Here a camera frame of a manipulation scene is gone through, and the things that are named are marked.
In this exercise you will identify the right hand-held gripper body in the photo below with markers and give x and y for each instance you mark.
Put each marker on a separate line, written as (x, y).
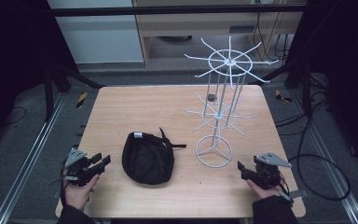
(267, 171)

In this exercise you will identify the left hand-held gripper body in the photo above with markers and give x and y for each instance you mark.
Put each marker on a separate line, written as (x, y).
(80, 169)

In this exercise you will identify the black cap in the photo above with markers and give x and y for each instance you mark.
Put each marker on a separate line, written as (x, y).
(147, 157)

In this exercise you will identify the person's right hand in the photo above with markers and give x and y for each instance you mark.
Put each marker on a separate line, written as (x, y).
(262, 190)

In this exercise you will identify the person's left hand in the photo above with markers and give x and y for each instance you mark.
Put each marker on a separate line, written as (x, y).
(79, 194)

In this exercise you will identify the yellow black striped tape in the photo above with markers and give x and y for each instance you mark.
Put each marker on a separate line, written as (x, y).
(81, 99)
(282, 96)

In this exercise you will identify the small dark round disc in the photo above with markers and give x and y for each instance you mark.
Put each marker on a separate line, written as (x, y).
(211, 97)

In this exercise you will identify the black metal stand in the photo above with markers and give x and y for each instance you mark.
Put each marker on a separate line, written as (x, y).
(59, 87)
(295, 84)

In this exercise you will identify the white cabinet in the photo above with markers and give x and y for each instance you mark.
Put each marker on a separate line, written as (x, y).
(98, 34)

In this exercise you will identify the wooden cabinet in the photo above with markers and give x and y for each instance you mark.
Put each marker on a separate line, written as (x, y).
(217, 28)

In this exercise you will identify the black horizontal bar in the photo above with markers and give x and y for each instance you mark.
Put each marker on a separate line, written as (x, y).
(177, 10)

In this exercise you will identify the aluminium rail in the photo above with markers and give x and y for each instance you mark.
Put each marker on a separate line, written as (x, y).
(28, 158)
(329, 155)

